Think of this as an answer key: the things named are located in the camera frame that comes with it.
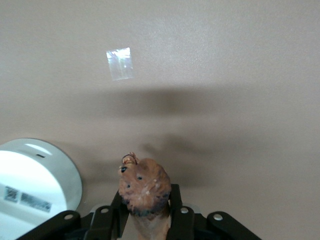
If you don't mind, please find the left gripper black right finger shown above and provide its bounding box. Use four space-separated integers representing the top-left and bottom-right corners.
166 183 262 240

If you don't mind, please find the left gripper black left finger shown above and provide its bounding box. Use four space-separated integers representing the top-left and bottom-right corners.
18 189 131 240

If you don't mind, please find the white round desk lamp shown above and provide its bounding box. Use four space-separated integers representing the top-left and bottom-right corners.
0 137 84 240

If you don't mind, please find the small clear tape piece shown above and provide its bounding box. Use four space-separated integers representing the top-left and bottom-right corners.
105 46 134 82

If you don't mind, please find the brown table cover sheet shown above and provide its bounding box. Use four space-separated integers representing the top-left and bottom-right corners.
0 0 320 240

